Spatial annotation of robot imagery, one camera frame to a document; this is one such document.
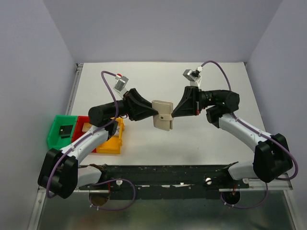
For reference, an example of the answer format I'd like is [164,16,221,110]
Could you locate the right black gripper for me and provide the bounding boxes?
[171,86,221,118]

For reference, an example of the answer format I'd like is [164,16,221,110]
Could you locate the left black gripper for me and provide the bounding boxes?
[107,88,160,121]

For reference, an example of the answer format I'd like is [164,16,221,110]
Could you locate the beige card holder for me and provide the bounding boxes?
[152,100,173,131]

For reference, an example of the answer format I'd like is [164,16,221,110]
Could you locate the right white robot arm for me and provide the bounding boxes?
[172,86,293,188]

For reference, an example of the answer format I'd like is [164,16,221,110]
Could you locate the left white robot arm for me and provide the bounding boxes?
[38,89,158,198]

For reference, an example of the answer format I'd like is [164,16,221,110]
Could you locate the card in yellow bin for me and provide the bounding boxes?
[113,126,121,137]

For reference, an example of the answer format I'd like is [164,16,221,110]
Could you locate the yellow plastic bin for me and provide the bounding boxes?
[95,117,125,155]

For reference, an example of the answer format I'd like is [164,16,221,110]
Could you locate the tan item in red bin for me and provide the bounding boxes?
[82,123,92,133]

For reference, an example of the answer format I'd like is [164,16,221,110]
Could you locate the red plastic bin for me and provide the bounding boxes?
[71,116,89,142]

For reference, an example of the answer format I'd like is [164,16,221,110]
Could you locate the black item in green bin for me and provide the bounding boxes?
[59,125,73,139]

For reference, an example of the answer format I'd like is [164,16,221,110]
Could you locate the green plastic bin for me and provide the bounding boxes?
[47,115,78,150]

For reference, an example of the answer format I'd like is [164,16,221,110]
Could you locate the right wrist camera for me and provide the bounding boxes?
[183,66,203,87]

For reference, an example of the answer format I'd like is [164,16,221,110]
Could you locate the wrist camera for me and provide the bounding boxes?
[113,74,129,92]
[183,66,203,87]

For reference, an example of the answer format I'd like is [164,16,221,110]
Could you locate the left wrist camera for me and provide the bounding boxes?
[113,74,129,92]

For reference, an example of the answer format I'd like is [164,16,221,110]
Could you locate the aluminium side rail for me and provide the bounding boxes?
[65,63,84,115]

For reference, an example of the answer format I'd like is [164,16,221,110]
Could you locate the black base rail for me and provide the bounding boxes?
[79,165,249,200]

